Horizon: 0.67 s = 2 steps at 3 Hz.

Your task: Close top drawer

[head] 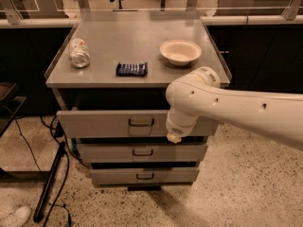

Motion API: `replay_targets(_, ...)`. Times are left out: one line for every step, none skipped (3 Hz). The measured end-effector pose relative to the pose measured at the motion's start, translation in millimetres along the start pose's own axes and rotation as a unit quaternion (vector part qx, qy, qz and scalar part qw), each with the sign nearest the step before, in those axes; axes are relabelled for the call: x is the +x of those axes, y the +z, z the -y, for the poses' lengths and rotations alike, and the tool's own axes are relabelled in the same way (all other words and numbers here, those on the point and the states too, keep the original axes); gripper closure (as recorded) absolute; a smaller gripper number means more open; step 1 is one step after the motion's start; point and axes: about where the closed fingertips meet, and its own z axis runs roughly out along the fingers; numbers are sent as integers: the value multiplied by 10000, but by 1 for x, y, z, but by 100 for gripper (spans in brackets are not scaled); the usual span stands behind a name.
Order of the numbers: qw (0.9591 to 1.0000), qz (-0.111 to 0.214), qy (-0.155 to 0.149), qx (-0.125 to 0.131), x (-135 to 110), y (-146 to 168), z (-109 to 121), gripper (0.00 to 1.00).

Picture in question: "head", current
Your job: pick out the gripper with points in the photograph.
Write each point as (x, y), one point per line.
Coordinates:
(177, 130)

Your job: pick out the grey top drawer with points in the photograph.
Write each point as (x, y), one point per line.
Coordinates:
(113, 124)

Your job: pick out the grey drawer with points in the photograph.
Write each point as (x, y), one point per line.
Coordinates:
(112, 153)
(113, 124)
(144, 175)

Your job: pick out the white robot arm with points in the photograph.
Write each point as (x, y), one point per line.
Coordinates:
(198, 94)

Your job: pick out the grey bottom drawer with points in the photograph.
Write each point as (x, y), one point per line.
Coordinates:
(144, 175)

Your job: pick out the grey middle drawer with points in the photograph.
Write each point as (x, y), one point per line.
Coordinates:
(112, 153)

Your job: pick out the grey metal drawer cabinet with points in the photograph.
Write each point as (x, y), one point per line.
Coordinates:
(132, 37)

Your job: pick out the blue snack bar wrapper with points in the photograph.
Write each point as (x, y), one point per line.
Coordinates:
(132, 69)

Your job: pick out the white paper bowl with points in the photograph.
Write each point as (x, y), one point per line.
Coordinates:
(180, 52)

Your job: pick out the black desk leg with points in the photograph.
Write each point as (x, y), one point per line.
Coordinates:
(49, 180)

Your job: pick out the black side table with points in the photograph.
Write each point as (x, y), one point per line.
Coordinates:
(10, 104)

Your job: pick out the white shoe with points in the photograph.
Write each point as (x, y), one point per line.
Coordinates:
(18, 218)

